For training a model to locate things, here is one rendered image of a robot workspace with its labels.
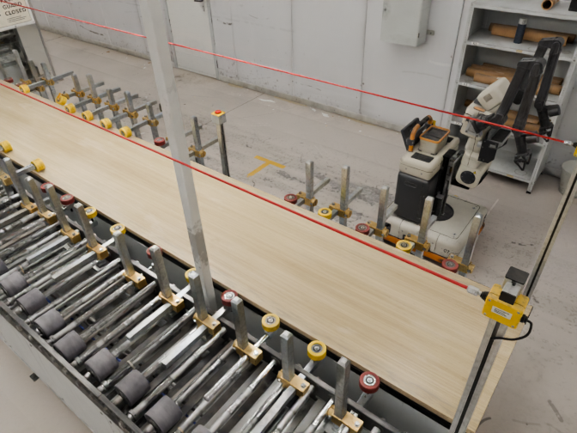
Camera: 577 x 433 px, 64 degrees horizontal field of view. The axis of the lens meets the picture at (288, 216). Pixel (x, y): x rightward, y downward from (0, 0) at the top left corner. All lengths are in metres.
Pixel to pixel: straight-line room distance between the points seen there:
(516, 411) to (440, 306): 1.07
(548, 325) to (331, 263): 1.78
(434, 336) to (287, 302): 0.66
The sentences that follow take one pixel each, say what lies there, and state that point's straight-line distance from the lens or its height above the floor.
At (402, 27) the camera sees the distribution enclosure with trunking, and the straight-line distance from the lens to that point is 4.93.
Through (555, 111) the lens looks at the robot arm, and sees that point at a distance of 3.46.
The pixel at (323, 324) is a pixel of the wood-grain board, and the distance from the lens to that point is 2.08.
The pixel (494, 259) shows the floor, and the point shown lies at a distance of 3.96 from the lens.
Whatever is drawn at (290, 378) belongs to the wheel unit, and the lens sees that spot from 1.97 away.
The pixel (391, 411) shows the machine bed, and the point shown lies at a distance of 2.12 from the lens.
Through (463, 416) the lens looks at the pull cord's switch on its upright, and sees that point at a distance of 1.49.
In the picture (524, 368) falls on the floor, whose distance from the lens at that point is 3.32.
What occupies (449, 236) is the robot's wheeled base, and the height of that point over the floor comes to 0.28.
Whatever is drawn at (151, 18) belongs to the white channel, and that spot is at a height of 2.14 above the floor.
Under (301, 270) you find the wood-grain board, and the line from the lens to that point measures 2.31.
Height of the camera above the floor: 2.51
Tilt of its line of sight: 38 degrees down
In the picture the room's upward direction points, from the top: 2 degrees counter-clockwise
